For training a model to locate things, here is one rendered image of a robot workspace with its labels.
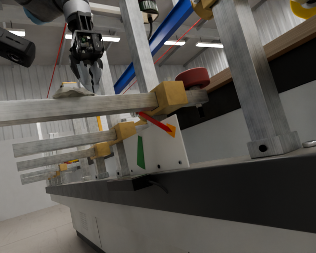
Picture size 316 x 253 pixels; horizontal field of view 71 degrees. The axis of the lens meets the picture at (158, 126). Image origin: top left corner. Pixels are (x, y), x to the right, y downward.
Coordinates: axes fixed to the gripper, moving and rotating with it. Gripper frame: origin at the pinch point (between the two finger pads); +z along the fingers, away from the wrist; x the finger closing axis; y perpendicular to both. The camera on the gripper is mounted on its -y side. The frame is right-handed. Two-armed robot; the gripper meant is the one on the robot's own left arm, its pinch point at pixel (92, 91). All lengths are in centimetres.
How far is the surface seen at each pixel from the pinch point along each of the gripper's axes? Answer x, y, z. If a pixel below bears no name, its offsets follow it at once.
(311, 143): 9, 46, 25
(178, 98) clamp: 8.0, 25.8, 12.3
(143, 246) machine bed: 28, -54, 64
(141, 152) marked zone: 5.2, 10.2, 20.4
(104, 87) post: 6.2, -6.4, -3.6
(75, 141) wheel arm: -6.3, -2.8, 13.0
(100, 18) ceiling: 228, -475, -403
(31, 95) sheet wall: 48, -779, -297
